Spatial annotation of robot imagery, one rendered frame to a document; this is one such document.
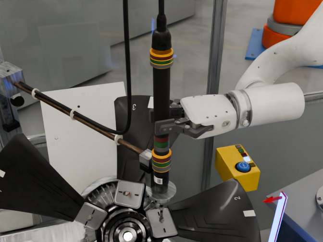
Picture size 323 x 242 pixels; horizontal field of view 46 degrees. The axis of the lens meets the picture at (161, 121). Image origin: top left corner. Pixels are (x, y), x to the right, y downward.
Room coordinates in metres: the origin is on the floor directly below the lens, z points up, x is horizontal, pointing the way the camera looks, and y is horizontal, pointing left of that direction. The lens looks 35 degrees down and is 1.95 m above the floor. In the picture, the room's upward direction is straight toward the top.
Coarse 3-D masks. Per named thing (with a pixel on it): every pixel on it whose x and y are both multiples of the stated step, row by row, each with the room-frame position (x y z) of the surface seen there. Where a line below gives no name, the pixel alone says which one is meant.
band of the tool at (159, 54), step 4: (152, 48) 0.66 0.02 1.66; (156, 52) 0.67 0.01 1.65; (160, 52) 0.67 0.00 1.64; (164, 52) 0.67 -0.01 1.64; (168, 52) 0.67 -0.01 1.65; (172, 52) 0.64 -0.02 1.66; (156, 56) 0.63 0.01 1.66; (160, 56) 0.63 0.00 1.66; (164, 56) 0.63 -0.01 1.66; (160, 60) 0.63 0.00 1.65; (164, 60) 0.63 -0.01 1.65; (156, 64) 0.63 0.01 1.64; (160, 64) 0.63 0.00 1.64; (164, 64) 0.63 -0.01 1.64; (164, 68) 0.63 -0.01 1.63
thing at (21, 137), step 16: (16, 144) 0.69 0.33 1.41; (0, 160) 0.68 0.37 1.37; (16, 160) 0.67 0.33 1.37; (32, 160) 0.67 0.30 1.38; (0, 176) 0.67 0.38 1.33; (16, 176) 0.66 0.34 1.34; (32, 176) 0.66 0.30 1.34; (48, 176) 0.66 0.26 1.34; (16, 192) 0.66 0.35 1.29; (32, 192) 0.65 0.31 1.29; (48, 192) 0.65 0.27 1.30; (64, 192) 0.64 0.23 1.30; (0, 208) 0.65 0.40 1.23; (16, 208) 0.66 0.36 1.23; (32, 208) 0.65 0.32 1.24; (48, 208) 0.65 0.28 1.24; (64, 208) 0.64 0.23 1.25; (80, 208) 0.63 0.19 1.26
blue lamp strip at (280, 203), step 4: (280, 200) 0.75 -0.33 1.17; (284, 200) 0.73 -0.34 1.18; (280, 204) 0.74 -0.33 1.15; (280, 208) 0.74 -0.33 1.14; (276, 212) 0.75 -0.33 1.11; (280, 212) 0.74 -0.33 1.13; (276, 216) 0.75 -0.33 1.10; (280, 216) 0.74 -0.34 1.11; (276, 220) 0.74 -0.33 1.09; (276, 224) 0.74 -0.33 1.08; (272, 228) 0.75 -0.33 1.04; (276, 228) 0.73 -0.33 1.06; (272, 232) 0.75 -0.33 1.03; (272, 236) 0.74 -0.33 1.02; (272, 240) 0.74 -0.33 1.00
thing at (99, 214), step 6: (84, 204) 0.64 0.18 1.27; (90, 204) 0.64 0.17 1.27; (84, 210) 0.64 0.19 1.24; (90, 210) 0.64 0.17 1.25; (96, 210) 0.63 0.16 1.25; (102, 210) 0.63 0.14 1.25; (78, 216) 0.65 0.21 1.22; (84, 216) 0.64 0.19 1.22; (96, 216) 0.64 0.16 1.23; (102, 216) 0.63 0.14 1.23; (78, 222) 0.65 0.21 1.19; (84, 222) 0.64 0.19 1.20; (90, 222) 0.64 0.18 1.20; (96, 222) 0.64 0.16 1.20; (90, 228) 0.64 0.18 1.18; (96, 228) 0.64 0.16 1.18
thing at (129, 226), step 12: (108, 216) 0.63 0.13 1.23; (120, 216) 0.60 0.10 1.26; (132, 216) 0.61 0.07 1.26; (144, 216) 0.62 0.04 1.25; (108, 228) 0.58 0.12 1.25; (120, 228) 0.59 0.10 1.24; (132, 228) 0.60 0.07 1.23; (144, 228) 0.60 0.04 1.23; (108, 240) 0.57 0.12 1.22; (120, 240) 0.58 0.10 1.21; (132, 240) 0.58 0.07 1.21; (144, 240) 0.58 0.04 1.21
